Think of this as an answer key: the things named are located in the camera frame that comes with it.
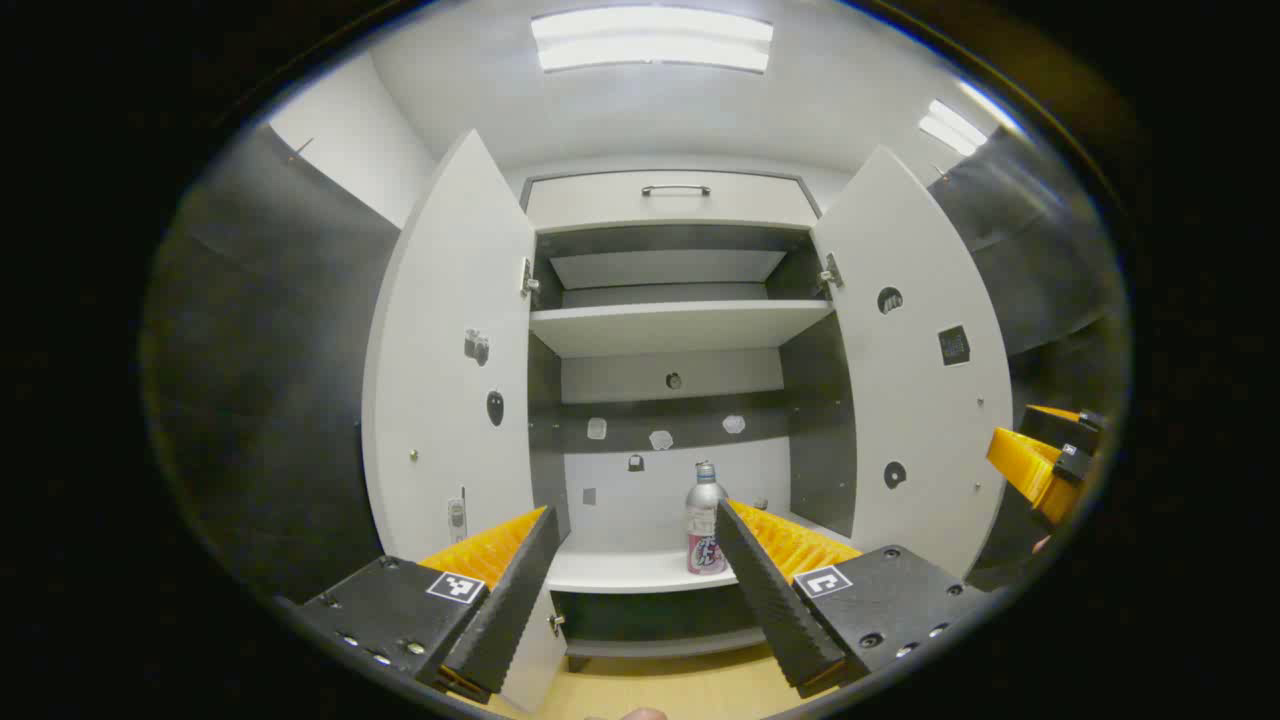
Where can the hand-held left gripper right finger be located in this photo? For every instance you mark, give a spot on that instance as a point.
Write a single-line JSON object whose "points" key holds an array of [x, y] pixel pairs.
{"points": [[770, 600]]}

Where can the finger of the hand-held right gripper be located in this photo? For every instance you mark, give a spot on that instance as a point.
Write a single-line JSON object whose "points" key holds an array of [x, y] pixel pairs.
{"points": [[1030, 470]]}

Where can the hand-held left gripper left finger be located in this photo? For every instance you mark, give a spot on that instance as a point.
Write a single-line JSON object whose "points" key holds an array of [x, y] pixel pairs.
{"points": [[510, 610]]}

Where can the silver bottle with pink label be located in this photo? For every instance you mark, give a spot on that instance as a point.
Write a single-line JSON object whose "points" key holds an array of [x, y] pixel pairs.
{"points": [[703, 520]]}

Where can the white cabinet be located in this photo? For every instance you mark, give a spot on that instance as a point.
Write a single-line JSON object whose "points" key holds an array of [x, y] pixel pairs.
{"points": [[640, 570]]}

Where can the white cabinet shelf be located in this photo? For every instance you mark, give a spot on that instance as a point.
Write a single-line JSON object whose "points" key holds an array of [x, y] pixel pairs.
{"points": [[680, 325]]}

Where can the black backdrop cloth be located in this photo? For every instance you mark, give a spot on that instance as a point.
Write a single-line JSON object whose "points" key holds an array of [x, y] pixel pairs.
{"points": [[1040, 260], [270, 380]]}

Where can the small ceiling light panel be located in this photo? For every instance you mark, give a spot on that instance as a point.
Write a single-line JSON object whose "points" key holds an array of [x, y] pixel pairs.
{"points": [[952, 127]]}

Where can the large ceiling light panel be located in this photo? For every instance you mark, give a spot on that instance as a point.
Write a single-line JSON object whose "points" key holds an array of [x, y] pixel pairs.
{"points": [[650, 40]]}

